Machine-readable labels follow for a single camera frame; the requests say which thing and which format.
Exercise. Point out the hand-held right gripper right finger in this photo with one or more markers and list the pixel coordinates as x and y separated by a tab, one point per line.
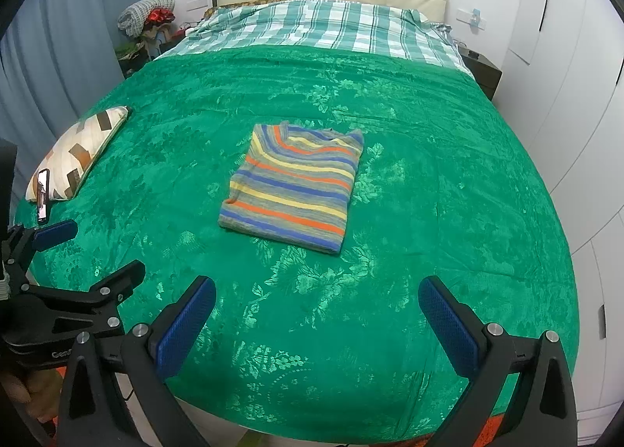
448	325

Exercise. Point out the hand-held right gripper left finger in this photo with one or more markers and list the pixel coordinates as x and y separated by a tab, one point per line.
187	325

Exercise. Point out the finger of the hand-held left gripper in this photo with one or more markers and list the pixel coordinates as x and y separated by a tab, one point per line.
105	291
56	235

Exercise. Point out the striped knit sweater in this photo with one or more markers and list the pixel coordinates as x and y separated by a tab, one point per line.
297	189

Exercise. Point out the pile of clothes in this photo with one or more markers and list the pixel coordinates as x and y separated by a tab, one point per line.
146	47

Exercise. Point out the person's left hand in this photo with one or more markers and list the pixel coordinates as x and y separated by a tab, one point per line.
34	393

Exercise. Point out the black smartphone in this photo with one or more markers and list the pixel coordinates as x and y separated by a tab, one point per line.
44	196

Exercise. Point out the patterned cream cushion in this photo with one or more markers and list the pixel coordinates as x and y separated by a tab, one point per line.
80	150

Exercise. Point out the green floral blanket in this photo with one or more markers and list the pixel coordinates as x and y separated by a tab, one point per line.
438	184

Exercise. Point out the grey-blue curtain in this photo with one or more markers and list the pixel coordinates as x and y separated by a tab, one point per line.
63	38

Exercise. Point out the grey knitted cloth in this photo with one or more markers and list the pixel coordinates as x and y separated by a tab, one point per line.
139	16

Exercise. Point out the red shiny item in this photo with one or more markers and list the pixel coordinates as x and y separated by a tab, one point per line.
162	17

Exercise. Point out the white wardrobe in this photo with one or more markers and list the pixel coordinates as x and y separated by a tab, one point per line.
565	111

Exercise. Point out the dark nightstand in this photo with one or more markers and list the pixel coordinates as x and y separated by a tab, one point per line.
485	72

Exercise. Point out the green checked bed sheet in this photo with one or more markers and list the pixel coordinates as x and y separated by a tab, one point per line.
331	28

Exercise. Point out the white wall switch plate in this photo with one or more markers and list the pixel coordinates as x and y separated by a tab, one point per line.
197	5

